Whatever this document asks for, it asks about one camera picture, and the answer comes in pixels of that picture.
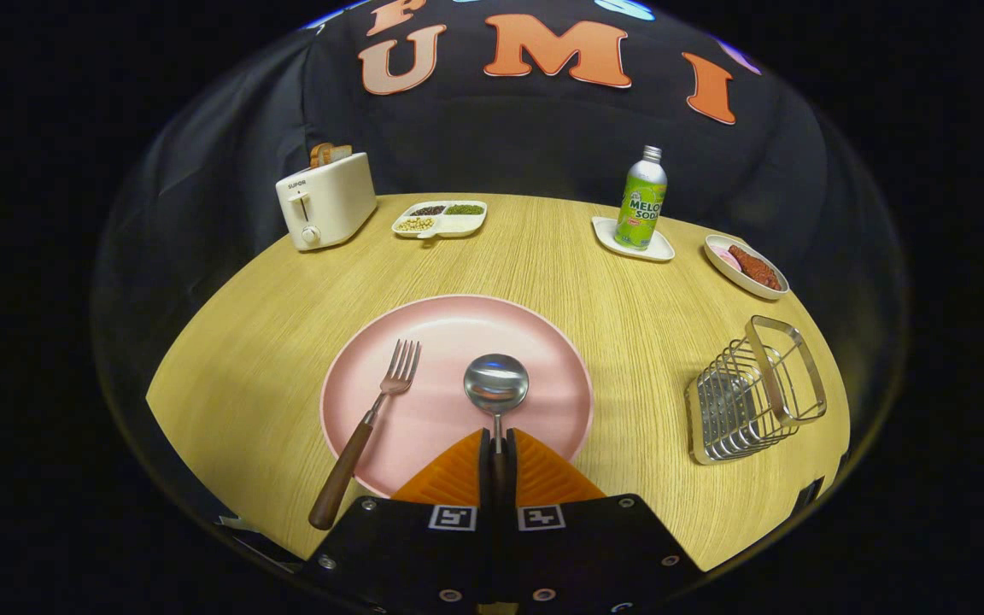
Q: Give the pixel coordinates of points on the brown meat piece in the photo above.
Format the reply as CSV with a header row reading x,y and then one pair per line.
x,y
752,266

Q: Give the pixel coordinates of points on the white divided snack dish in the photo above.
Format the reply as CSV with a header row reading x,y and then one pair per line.
x,y
462,225

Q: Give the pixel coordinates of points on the toasted bread slice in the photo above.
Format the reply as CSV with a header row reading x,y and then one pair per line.
x,y
321,154

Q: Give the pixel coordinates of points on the cream toaster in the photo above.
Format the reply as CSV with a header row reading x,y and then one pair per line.
x,y
330,205

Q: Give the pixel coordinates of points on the white square coaster tray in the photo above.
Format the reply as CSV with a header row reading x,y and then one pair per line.
x,y
659,251

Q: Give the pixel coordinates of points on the yellow soybeans pile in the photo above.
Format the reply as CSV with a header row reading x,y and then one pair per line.
x,y
414,224

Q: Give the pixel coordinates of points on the pink ham slices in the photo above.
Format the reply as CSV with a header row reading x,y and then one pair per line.
x,y
727,257

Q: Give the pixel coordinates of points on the pink round plate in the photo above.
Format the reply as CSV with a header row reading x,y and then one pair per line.
x,y
458,333

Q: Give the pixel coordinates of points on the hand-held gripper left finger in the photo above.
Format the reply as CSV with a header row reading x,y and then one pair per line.
x,y
485,478

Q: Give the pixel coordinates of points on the green beans pile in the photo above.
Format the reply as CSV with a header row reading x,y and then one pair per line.
x,y
464,208

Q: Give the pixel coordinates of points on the green soda bottle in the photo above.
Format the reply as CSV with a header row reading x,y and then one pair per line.
x,y
639,213

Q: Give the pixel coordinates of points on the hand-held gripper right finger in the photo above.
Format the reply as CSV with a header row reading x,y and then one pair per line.
x,y
511,478

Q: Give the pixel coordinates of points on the dark beans pile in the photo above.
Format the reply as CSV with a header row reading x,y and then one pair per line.
x,y
428,210

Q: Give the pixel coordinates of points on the white oval bowl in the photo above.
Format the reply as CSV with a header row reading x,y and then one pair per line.
x,y
741,283

